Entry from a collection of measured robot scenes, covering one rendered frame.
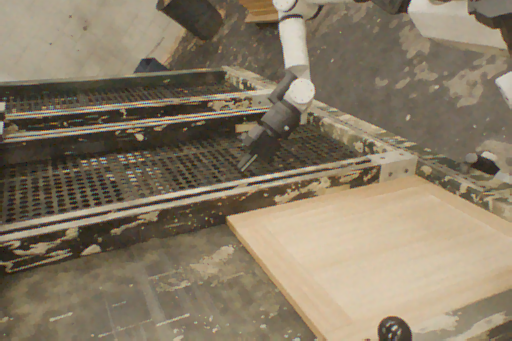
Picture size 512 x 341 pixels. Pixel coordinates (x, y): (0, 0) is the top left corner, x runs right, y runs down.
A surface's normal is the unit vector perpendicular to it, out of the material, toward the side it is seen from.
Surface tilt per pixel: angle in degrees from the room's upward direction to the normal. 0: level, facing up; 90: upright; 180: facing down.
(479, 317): 50
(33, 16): 90
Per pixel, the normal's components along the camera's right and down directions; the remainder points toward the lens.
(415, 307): 0.02, -0.93
